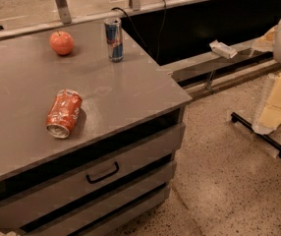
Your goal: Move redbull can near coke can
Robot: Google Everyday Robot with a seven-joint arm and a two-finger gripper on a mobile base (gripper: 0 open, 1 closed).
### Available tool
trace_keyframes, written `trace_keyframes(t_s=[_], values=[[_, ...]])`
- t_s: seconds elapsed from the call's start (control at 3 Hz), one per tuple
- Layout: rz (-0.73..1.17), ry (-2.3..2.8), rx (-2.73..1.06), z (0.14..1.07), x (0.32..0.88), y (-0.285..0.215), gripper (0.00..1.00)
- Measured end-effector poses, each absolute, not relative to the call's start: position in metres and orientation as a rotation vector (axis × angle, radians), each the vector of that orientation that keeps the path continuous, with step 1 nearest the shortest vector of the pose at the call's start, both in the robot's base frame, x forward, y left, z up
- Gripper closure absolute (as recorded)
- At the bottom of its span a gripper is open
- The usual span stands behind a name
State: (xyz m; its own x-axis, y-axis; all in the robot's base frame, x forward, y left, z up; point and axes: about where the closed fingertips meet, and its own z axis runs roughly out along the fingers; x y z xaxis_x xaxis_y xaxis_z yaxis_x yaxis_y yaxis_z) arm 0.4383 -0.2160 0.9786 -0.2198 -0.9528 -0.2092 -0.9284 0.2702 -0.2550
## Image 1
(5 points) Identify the black drawer handle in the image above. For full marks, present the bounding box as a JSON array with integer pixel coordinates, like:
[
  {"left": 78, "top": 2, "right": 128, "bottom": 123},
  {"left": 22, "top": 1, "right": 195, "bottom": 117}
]
[{"left": 85, "top": 161, "right": 120, "bottom": 184}]

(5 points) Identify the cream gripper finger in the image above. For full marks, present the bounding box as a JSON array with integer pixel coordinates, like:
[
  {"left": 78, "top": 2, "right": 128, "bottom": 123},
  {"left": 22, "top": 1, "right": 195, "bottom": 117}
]
[
  {"left": 252, "top": 28, "right": 275, "bottom": 52},
  {"left": 252, "top": 73, "right": 281, "bottom": 135}
]

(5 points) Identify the grey drawer cabinet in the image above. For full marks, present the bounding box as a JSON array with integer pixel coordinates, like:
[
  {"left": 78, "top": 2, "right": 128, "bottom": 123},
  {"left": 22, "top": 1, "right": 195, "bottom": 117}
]
[{"left": 0, "top": 109, "right": 185, "bottom": 236}]

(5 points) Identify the blue silver redbull can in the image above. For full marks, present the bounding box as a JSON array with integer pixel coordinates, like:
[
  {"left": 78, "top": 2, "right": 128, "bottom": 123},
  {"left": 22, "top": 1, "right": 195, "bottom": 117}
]
[{"left": 104, "top": 17, "right": 124, "bottom": 62}]

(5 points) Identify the white packet on ledge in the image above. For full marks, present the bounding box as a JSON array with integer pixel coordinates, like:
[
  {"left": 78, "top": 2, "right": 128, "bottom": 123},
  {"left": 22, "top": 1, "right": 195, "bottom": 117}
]
[{"left": 209, "top": 40, "right": 237, "bottom": 59}]

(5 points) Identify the black cable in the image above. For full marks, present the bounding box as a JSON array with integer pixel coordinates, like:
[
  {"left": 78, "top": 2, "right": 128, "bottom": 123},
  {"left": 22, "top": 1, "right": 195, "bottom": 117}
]
[{"left": 110, "top": 0, "right": 168, "bottom": 62}]

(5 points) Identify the red apple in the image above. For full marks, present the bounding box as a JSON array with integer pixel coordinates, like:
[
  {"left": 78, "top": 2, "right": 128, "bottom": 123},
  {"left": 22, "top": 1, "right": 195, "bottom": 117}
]
[{"left": 49, "top": 30, "right": 74, "bottom": 56}]

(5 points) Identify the crushed red coke can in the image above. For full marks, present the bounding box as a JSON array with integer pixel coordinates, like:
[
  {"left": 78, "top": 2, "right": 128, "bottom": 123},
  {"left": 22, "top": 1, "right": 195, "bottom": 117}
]
[{"left": 46, "top": 88, "right": 83, "bottom": 139}]

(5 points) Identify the metal railing post left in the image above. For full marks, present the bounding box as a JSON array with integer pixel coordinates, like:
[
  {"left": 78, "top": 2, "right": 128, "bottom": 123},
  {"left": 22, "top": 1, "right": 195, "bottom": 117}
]
[{"left": 55, "top": 0, "right": 72, "bottom": 25}]

